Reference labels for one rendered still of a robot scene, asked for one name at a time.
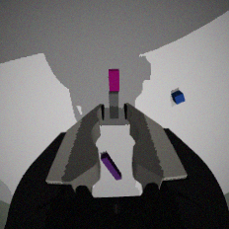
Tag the purple rod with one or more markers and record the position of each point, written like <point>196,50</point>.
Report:
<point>109,163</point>

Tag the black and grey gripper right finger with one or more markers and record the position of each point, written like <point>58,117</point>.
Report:
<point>160,156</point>

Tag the magenta rod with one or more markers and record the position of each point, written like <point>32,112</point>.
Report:
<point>114,79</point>

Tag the small blue cube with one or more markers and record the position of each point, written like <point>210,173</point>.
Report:
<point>178,97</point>

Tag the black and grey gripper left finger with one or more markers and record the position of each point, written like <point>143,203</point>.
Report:
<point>70,160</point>

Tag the grey rod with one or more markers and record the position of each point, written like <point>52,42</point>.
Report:
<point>113,97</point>

